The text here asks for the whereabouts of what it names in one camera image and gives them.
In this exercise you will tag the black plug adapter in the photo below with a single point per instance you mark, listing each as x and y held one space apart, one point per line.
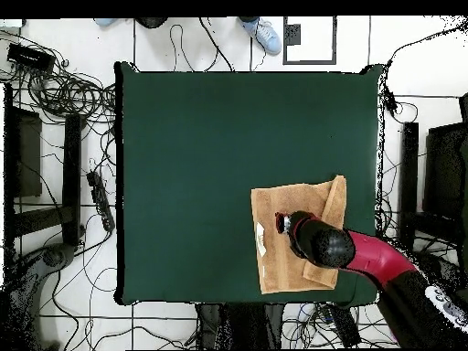
391 103

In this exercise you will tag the black frame stand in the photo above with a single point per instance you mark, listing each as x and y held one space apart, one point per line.
71 175
408 182

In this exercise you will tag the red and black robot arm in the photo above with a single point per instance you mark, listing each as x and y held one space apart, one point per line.
376 256

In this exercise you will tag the person's left foot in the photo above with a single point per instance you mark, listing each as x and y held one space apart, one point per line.
267 36

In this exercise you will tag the black power strip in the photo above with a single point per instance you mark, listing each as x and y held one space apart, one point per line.
100 199

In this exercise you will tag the small grey square plate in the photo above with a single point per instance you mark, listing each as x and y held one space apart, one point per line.
292 34

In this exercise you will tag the grey stand base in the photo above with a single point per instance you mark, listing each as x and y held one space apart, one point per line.
55 256

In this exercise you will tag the tan terry towel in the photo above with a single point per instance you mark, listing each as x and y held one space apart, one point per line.
278 263

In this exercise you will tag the grey rectangular floor frame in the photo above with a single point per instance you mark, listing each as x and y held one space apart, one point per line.
310 62

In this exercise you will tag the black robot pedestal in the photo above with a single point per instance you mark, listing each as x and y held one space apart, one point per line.
237 325

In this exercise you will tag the black rectangular box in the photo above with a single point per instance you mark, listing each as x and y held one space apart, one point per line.
29 56

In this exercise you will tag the dark green tablecloth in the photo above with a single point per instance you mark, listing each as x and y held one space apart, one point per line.
182 146

